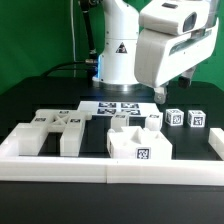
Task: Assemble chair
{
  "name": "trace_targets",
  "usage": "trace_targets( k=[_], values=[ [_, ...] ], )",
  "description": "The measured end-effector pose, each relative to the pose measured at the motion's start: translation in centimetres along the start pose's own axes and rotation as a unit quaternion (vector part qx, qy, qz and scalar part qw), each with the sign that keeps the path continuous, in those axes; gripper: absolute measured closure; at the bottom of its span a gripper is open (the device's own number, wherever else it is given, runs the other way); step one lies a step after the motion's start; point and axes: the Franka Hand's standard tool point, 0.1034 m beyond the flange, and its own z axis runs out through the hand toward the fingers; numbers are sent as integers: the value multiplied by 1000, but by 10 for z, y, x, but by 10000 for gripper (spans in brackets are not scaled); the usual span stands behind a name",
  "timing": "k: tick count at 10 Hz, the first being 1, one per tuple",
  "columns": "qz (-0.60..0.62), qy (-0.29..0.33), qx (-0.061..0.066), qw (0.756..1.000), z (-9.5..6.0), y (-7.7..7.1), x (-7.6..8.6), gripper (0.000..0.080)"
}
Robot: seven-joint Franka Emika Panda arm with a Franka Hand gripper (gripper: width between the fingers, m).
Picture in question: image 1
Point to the white tagged cube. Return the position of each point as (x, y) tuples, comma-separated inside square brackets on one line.
[(196, 118), (174, 117)]

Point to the white U-shaped obstacle frame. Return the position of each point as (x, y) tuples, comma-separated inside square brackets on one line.
[(14, 167)]

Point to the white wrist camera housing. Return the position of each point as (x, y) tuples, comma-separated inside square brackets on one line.
[(175, 17)]

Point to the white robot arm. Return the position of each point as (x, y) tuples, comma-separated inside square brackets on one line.
[(115, 65)]

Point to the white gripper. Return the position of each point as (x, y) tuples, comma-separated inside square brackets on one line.
[(167, 47)]

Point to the white tagged cube right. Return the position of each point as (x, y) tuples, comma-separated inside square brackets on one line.
[(196, 118)]

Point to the white tagged cube left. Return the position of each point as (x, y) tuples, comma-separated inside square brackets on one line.
[(174, 117)]

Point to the white sheet with tags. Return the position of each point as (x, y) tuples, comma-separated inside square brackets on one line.
[(109, 108)]

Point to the white chair back part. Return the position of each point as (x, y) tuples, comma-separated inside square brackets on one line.
[(70, 124)]

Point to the white chair seat part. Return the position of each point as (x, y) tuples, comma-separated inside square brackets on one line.
[(134, 142)]

